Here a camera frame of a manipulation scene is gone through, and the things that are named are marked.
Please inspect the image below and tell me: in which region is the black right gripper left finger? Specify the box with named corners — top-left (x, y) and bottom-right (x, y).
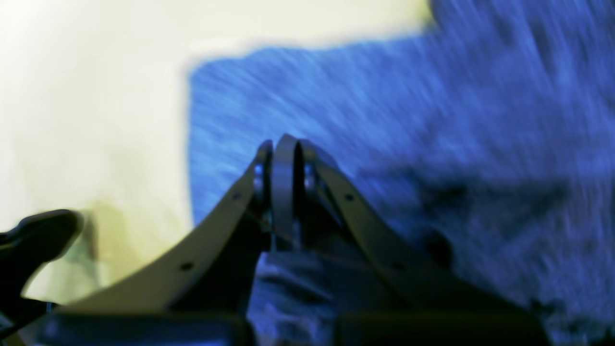
top-left (37, 140), bottom-right (274, 346)

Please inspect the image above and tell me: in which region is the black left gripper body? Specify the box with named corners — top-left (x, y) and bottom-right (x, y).
top-left (0, 210), bottom-right (84, 337)

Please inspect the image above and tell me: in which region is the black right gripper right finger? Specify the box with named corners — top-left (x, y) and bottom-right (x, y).
top-left (271, 135), bottom-right (549, 346)

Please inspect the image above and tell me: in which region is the grey long-sleeve shirt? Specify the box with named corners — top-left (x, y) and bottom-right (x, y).
top-left (189, 0), bottom-right (614, 345)

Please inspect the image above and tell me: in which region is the yellow table cloth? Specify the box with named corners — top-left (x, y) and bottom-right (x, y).
top-left (1, 0), bottom-right (431, 303)

